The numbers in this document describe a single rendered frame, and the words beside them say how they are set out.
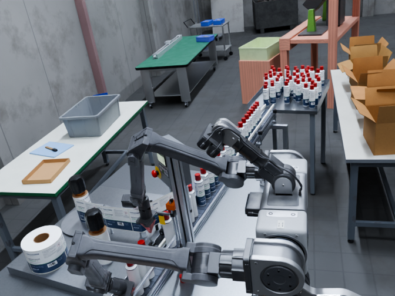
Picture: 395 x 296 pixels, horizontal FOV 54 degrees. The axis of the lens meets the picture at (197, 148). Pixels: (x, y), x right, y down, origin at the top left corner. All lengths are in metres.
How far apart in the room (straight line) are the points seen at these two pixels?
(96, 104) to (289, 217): 3.41
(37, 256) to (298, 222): 1.40
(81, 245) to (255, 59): 5.13
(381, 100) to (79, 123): 2.56
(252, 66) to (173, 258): 5.12
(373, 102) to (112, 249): 2.48
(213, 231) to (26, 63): 3.65
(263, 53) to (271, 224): 4.99
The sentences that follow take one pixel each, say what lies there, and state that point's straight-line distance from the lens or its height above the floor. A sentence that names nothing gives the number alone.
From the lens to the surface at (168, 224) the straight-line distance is 1.96.
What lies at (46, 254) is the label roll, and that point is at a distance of 2.11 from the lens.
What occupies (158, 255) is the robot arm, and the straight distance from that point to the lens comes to 1.10.
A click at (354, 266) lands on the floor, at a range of 3.22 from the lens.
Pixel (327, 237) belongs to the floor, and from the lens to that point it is 3.44.
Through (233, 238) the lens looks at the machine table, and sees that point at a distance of 2.13.
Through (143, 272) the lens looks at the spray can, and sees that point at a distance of 1.83.
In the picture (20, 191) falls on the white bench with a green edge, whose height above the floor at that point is 0.80.
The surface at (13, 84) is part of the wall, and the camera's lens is 5.01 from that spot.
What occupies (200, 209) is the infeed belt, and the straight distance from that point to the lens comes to 2.29.
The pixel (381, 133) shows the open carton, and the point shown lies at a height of 0.95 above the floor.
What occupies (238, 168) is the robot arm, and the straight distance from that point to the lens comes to 1.45.
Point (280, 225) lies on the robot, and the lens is 1.06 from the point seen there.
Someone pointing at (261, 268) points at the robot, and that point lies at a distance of 1.01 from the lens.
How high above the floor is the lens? 2.18
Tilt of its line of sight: 26 degrees down
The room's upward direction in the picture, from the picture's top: 8 degrees counter-clockwise
